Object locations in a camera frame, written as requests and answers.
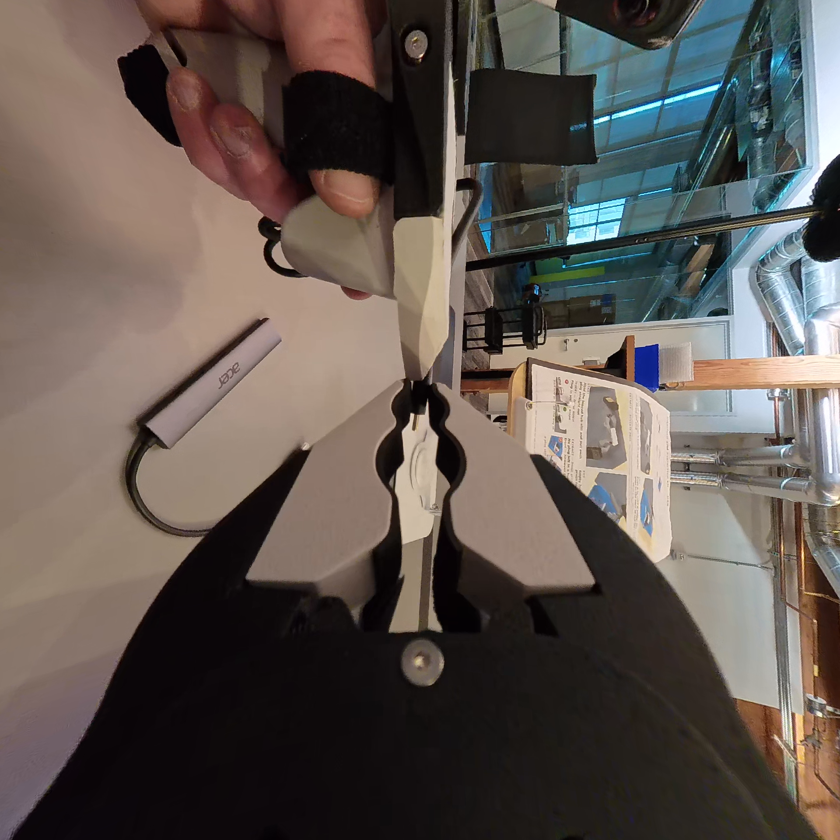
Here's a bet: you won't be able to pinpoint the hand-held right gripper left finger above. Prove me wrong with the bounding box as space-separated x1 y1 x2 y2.
246 381 411 624

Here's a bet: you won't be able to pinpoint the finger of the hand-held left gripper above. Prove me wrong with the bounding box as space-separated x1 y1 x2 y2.
392 215 442 383
427 59 460 383

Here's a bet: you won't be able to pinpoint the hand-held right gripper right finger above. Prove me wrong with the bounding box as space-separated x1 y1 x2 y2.
430 382 597 627

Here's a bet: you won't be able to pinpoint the grey usb hub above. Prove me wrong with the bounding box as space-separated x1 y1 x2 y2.
125 318 283 538

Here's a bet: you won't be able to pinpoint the person's left hand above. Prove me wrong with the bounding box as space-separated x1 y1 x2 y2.
134 0 385 301

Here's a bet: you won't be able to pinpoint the black high-back chair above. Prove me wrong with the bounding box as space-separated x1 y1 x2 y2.
468 69 599 166

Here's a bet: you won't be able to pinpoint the printed instruction sheet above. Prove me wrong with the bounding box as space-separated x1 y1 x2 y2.
524 363 672 563

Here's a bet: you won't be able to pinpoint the light wooden board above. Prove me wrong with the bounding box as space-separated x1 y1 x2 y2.
509 357 632 435

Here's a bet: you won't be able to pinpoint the white translucent container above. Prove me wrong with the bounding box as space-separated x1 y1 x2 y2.
659 343 695 384

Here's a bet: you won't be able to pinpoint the wooden top table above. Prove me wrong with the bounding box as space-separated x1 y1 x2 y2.
461 354 840 396

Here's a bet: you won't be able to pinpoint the shiny metal pipes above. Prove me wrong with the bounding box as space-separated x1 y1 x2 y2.
669 308 840 508

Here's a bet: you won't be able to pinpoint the black metal frame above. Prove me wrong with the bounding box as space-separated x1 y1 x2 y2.
461 304 547 355

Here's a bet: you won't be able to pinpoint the silver ventilation duct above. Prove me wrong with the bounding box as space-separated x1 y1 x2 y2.
753 223 809 357
802 505 840 593

